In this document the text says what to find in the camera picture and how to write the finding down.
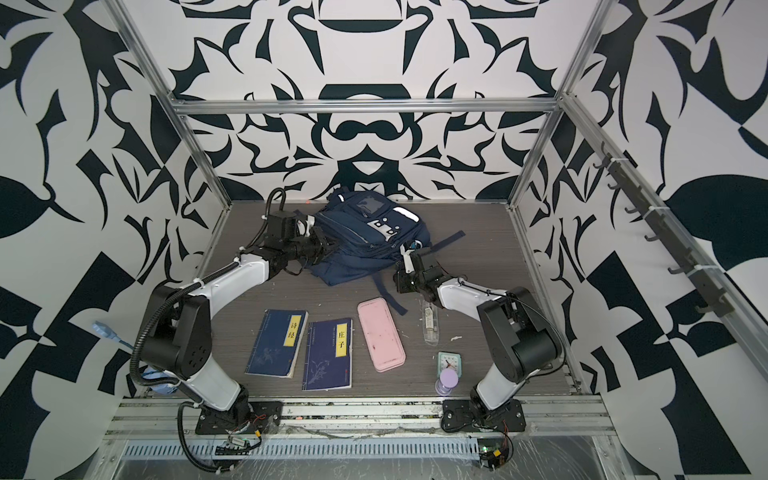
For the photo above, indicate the small green square clock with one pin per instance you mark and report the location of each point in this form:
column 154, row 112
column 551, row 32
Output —
column 449, row 360

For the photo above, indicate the navy blue school backpack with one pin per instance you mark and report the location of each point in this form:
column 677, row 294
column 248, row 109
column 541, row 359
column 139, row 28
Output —
column 369, row 231

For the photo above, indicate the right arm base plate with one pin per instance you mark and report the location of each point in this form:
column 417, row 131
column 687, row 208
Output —
column 471, row 415

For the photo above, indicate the purple cylindrical container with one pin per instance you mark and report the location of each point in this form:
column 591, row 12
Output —
column 446, row 381

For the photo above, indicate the aluminium frame rail base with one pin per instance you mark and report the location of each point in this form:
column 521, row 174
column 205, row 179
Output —
column 567, row 437

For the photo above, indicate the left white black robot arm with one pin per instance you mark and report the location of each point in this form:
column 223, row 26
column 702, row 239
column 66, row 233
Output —
column 174, row 343

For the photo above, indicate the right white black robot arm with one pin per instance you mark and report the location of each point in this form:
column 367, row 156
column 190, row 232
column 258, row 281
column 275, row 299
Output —
column 521, row 340

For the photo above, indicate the pink pencil case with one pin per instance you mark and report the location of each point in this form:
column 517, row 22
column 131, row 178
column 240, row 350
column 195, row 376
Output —
column 381, row 335

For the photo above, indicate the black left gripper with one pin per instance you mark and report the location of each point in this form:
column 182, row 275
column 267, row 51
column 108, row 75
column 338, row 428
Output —
column 320, row 245

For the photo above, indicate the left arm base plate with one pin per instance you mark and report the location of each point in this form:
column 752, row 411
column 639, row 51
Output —
column 259, row 416

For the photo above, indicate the small green circuit board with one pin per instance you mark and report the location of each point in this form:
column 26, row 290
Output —
column 495, row 453

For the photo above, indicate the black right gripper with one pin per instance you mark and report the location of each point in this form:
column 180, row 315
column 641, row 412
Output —
column 400, row 281

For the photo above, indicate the blue book yellow label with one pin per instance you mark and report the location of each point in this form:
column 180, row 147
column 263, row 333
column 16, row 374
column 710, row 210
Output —
column 275, row 349
column 328, row 359

